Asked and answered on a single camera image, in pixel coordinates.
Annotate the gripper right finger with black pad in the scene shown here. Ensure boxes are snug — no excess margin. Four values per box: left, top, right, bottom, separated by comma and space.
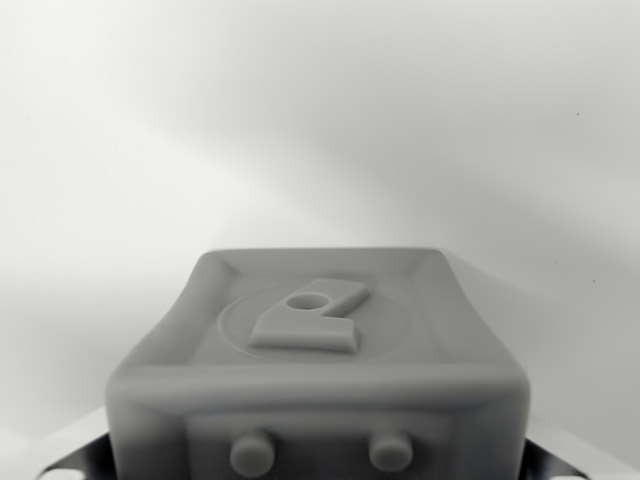
521, 411, 640, 480

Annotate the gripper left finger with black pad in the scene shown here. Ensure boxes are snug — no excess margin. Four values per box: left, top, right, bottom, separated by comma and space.
0, 410, 117, 480

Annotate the grey studded cube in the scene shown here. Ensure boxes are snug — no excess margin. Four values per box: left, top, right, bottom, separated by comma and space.
104, 247, 532, 480

